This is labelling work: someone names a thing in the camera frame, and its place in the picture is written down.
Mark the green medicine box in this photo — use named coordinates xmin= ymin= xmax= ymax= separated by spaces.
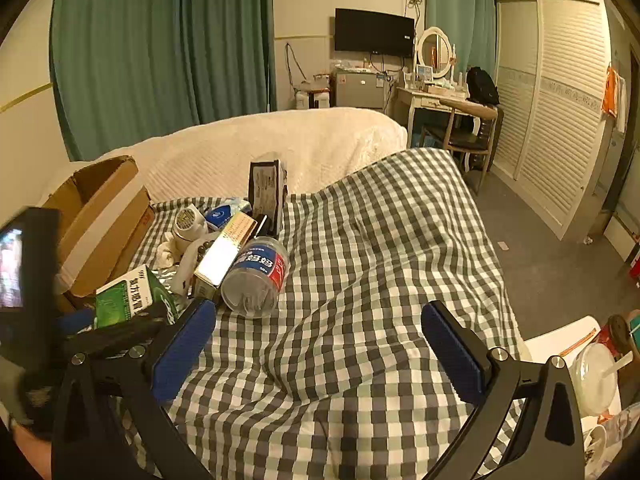
xmin=94 ymin=264 xmax=180 ymax=333

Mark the small white table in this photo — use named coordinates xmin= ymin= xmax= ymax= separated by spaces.
xmin=522 ymin=316 xmax=623 ymax=441

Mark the plastic cup with straw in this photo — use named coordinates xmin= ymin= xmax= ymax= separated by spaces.
xmin=572 ymin=342 xmax=632 ymax=418

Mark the white louvered wardrobe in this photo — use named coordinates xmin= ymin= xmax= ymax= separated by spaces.
xmin=494 ymin=0 xmax=623 ymax=241

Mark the white bedspread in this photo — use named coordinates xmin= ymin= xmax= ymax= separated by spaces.
xmin=70 ymin=106 xmax=408 ymax=203

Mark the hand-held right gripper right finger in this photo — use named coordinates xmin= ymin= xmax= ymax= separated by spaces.
xmin=421 ymin=301 xmax=586 ymax=480

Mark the blue tissue pack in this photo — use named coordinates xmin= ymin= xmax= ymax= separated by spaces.
xmin=202 ymin=199 xmax=253 ymax=231

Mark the person's left forearm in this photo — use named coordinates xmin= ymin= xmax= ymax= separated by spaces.
xmin=9 ymin=425 xmax=55 ymax=480

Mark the wooden chair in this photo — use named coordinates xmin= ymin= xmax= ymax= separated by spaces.
xmin=420 ymin=97 xmax=505 ymax=196

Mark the black wall cable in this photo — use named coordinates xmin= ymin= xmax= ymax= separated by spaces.
xmin=285 ymin=42 xmax=307 ymax=86

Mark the wide green curtain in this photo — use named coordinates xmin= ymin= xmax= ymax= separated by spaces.
xmin=50 ymin=0 xmax=278 ymax=161

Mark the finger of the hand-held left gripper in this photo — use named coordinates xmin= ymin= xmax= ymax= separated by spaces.
xmin=64 ymin=316 xmax=168 ymax=360
xmin=56 ymin=309 xmax=97 ymax=336

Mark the grey mini fridge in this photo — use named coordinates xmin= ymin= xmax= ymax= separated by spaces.
xmin=332 ymin=71 xmax=386 ymax=111

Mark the white dressing table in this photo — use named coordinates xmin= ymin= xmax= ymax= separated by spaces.
xmin=392 ymin=82 xmax=482 ymax=148

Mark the black backpack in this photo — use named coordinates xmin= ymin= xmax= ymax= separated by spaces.
xmin=466 ymin=66 xmax=500 ymax=106

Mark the black television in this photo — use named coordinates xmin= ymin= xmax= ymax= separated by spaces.
xmin=334 ymin=8 xmax=416 ymax=57

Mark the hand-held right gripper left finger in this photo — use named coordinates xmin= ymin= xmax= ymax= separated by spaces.
xmin=50 ymin=298 xmax=217 ymax=480

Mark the brown cardboard box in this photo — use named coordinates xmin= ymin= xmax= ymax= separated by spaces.
xmin=42 ymin=156 xmax=156 ymax=311

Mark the checkered cloth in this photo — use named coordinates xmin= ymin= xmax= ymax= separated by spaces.
xmin=115 ymin=147 xmax=526 ymax=480

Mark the oval white mirror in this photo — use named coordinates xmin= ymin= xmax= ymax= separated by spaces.
xmin=416 ymin=27 xmax=454 ymax=79

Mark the orange hanging cloth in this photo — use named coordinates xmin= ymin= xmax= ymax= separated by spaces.
xmin=602 ymin=62 xmax=628 ymax=133

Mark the clear plastic jar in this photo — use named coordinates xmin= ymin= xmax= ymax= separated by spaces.
xmin=220 ymin=236 xmax=291 ymax=318

